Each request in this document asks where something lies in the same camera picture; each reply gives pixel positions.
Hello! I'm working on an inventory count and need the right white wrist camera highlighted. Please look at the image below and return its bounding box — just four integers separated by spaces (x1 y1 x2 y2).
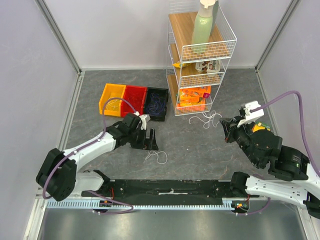
237 100 264 128

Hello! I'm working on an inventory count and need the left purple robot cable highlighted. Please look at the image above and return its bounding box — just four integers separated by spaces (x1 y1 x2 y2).
41 97 141 215

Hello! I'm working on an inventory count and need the white chocolate snack pack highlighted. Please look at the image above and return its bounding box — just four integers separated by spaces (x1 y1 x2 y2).
195 60 221 73

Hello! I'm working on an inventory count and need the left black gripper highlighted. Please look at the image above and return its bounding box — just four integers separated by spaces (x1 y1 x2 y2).
128 126 158 151

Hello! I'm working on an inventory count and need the orange box in rack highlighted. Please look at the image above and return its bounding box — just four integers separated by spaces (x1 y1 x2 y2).
179 85 211 104

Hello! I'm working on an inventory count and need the green bottle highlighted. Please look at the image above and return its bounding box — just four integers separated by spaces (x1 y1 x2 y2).
191 0 219 54

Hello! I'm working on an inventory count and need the yellow snack bag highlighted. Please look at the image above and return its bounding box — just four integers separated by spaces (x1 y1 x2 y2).
172 61 192 69

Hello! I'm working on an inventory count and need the black plastic bin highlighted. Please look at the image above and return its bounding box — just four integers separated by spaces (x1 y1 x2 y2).
143 87 169 122

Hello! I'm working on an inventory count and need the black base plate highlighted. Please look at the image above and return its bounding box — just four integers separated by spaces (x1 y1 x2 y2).
96 179 248 200

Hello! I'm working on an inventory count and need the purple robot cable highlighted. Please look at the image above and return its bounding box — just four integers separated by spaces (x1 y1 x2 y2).
41 97 141 215
251 90 320 178

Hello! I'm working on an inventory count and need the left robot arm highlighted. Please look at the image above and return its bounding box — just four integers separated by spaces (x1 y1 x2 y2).
35 112 159 202

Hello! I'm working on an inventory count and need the white cable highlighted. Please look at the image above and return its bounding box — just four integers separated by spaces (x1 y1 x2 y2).
104 96 121 111
144 111 223 165

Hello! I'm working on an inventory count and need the orange snack box on table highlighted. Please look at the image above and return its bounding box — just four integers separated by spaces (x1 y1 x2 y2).
252 122 271 133

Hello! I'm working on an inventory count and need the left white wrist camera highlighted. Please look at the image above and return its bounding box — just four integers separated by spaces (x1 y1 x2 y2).
134 111 151 130

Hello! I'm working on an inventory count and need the white wire shelf rack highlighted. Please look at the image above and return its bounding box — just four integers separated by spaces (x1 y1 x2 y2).
166 0 237 116

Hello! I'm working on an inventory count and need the slotted cable duct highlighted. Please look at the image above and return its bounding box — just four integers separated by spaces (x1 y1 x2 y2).
46 198 240 211

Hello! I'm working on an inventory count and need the yellow plastic bin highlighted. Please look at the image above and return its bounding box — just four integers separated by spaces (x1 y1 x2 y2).
98 83 126 117

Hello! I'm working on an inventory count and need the red plastic bin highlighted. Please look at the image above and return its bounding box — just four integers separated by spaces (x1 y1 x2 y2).
120 85 147 118

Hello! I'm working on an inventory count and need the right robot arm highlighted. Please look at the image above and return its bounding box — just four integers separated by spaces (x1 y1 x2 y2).
219 116 320 219

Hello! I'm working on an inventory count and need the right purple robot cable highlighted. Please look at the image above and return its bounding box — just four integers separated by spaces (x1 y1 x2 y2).
251 90 320 178

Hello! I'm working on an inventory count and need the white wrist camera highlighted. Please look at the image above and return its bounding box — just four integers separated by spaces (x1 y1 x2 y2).
237 100 264 128
134 111 151 130

